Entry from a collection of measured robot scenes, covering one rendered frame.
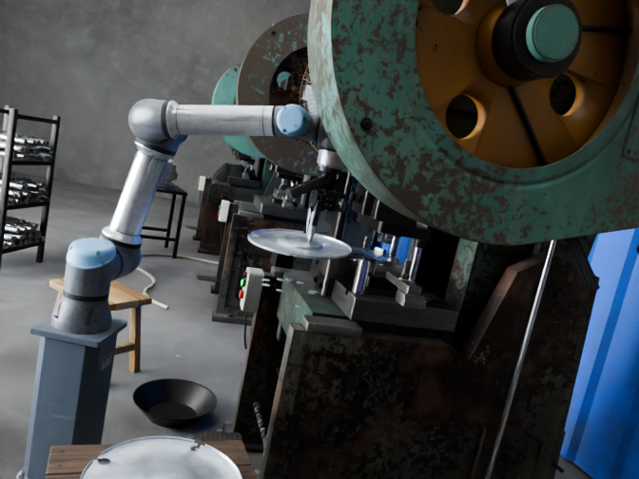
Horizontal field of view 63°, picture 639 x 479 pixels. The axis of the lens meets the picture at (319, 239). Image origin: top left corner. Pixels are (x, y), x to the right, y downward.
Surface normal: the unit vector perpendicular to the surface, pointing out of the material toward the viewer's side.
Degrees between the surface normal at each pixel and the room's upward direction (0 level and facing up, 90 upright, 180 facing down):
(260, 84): 90
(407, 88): 90
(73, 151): 90
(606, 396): 90
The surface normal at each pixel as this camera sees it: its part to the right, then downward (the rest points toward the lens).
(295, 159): 0.21, 0.19
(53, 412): -0.04, 0.14
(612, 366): -0.95, -0.15
